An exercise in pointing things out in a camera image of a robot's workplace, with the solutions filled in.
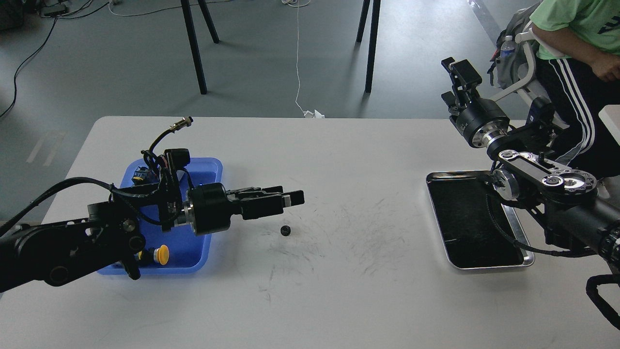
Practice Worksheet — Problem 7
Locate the white office chair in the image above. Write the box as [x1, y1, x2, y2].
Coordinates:
[487, 14, 564, 106]

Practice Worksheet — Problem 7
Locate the shiny metal tray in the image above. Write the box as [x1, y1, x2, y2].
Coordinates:
[426, 170, 535, 271]

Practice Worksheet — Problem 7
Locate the black table leg left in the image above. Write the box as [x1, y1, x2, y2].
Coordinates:
[180, 0, 220, 95]

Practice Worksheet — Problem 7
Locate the blue plastic tray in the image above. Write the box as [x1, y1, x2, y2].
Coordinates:
[97, 157, 223, 276]

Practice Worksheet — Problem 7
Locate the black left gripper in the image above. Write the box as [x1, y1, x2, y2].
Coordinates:
[186, 183, 304, 236]

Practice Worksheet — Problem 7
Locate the clear water bottle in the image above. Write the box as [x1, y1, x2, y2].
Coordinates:
[499, 35, 516, 58]

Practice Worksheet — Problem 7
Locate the black yellow selector switch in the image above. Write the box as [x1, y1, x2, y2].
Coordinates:
[131, 166, 153, 186]

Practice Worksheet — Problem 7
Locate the black floor cable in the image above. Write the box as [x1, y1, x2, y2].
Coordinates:
[0, 0, 112, 119]

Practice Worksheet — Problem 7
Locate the grey backpack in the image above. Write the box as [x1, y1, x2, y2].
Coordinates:
[487, 0, 541, 89]

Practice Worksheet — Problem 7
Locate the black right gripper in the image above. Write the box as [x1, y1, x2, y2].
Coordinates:
[441, 57, 510, 148]

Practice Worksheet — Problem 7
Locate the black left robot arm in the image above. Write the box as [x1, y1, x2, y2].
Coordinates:
[1, 117, 304, 292]

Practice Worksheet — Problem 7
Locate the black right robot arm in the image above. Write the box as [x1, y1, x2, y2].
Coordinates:
[441, 57, 619, 328]

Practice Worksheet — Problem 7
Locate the black table leg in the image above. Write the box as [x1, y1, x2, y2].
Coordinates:
[180, 0, 220, 95]
[356, 0, 381, 94]

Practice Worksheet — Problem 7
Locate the black table leg right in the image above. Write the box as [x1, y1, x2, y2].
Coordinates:
[356, 0, 381, 94]

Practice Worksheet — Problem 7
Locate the yellow mushroom push button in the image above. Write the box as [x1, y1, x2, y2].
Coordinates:
[153, 244, 170, 266]

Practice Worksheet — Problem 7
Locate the seated person green shirt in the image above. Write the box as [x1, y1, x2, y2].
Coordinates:
[530, 0, 620, 179]

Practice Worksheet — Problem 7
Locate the white power cable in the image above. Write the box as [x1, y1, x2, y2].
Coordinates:
[281, 0, 324, 118]

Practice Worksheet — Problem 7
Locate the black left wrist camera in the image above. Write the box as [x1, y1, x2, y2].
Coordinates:
[163, 148, 191, 182]

